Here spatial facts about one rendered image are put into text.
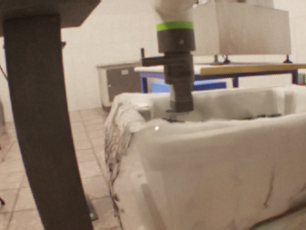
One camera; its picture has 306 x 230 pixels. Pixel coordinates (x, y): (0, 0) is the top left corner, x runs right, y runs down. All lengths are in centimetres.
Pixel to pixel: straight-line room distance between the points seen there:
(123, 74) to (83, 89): 97
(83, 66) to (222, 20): 391
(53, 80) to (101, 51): 428
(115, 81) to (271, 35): 324
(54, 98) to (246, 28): 84
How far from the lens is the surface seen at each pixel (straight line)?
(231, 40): 101
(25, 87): 48
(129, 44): 487
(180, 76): 56
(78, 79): 469
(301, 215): 56
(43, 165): 51
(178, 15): 56
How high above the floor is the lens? 78
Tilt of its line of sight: 13 degrees down
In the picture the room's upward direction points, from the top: 5 degrees counter-clockwise
